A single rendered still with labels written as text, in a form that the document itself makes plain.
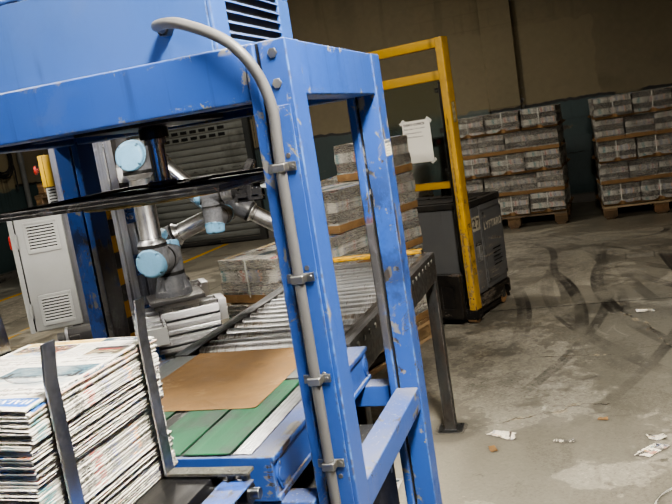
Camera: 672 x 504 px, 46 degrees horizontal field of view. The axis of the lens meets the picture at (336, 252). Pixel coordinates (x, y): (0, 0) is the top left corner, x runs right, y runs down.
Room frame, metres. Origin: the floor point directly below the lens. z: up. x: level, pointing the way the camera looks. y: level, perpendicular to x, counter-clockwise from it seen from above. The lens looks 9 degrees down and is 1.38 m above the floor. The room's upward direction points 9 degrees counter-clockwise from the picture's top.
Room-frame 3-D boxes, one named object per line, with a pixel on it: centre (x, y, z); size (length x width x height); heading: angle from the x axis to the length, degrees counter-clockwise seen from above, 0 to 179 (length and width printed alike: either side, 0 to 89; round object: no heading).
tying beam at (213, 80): (1.86, 0.37, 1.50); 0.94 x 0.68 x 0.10; 72
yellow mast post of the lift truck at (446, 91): (5.05, -0.84, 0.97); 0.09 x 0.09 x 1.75; 54
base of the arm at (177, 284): (3.22, 0.69, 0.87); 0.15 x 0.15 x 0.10
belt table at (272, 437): (1.85, 0.37, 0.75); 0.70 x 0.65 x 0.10; 162
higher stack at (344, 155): (4.89, -0.31, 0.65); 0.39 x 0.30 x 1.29; 54
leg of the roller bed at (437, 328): (3.35, -0.39, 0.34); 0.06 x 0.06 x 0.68; 72
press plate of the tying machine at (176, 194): (1.85, 0.37, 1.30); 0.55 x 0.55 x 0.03; 72
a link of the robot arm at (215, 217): (3.07, 0.45, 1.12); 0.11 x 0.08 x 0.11; 171
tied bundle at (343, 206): (4.41, 0.04, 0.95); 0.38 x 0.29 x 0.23; 56
